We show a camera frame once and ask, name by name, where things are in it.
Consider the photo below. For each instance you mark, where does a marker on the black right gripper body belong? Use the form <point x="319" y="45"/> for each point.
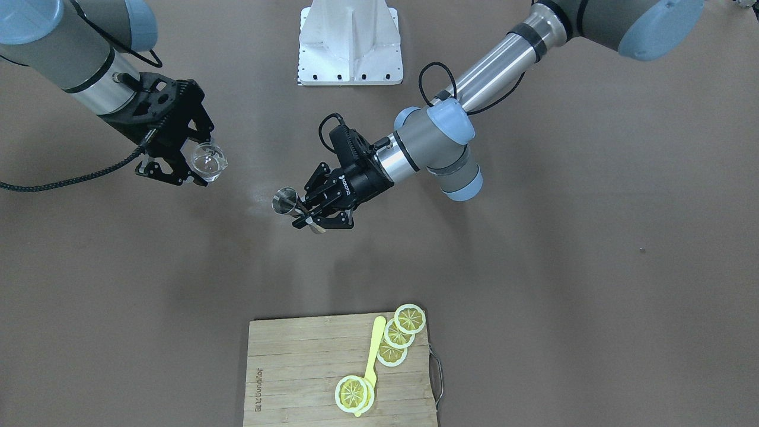
<point x="123" y="126"/>

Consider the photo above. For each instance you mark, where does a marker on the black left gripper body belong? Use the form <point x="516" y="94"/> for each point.
<point x="363" y="180"/>

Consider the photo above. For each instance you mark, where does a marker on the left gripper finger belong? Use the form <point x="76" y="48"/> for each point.
<point x="324" y="186"/>
<point x="321" y="217"/>

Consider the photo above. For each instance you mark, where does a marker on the steel double jigger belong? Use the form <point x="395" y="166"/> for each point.
<point x="287" y="202"/>

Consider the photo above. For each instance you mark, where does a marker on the small clear glass cup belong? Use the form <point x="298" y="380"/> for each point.
<point x="208" y="161"/>

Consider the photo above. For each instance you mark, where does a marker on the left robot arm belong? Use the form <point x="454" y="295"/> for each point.
<point x="436" y="137"/>

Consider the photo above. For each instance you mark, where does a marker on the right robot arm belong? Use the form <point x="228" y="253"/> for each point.
<point x="80" y="46"/>

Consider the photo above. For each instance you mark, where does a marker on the lemon slice middle of row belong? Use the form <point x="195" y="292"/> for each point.
<point x="395" y="338"/>

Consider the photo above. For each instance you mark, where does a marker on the wooden cutting board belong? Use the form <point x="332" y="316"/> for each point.
<point x="294" y="364"/>

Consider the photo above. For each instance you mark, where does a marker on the lemon slice on fork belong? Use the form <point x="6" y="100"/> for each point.
<point x="354" y="394"/>

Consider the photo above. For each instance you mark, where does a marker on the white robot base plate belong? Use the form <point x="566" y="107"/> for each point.
<point x="349" y="43"/>

